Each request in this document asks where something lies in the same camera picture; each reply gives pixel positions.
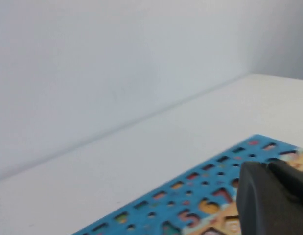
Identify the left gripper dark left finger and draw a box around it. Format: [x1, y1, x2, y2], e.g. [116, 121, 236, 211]
[236, 161, 303, 235]

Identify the ocean themed wooden puzzle board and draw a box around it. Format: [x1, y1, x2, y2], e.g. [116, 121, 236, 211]
[72, 134, 303, 235]

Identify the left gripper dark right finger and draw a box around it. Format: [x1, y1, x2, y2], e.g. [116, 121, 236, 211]
[268, 159, 303, 209]

